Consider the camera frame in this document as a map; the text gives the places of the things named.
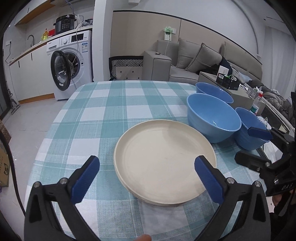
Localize blue bowl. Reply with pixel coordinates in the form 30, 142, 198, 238
234, 107, 271, 151
187, 93, 242, 143
195, 82, 234, 104

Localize cream plate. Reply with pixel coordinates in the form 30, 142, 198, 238
119, 178, 196, 207
113, 120, 217, 203

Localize white kitchen base cabinets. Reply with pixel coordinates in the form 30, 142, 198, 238
10, 45, 54, 101

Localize person right hand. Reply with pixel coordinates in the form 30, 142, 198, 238
272, 194, 282, 206

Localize person left hand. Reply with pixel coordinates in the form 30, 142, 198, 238
135, 234, 152, 241

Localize plastic water bottle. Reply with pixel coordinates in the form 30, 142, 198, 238
250, 90, 263, 115

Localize grey side cabinet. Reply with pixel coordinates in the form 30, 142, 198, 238
198, 72, 254, 110

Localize brown cardboard box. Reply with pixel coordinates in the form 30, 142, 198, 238
0, 143, 10, 187

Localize grey right cushion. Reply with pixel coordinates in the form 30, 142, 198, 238
186, 43, 222, 73

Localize grey cushion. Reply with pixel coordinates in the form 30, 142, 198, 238
186, 43, 222, 73
177, 38, 201, 69

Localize grey sofa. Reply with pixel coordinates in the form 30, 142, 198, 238
142, 38, 262, 85

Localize grey left cushion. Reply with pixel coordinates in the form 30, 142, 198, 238
177, 38, 201, 69

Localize white washing machine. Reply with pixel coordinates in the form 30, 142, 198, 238
47, 30, 93, 101

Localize black patterned chair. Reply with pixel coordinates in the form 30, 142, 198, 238
109, 56, 144, 81

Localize black pressure cooker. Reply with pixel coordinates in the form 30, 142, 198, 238
53, 14, 76, 35

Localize white upper cabinets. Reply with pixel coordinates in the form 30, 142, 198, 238
15, 0, 55, 26

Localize black box with cables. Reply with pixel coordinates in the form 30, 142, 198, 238
216, 73, 240, 90

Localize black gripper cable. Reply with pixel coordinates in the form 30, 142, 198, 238
0, 131, 26, 216

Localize wall power strip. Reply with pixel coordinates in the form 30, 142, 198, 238
164, 27, 176, 41

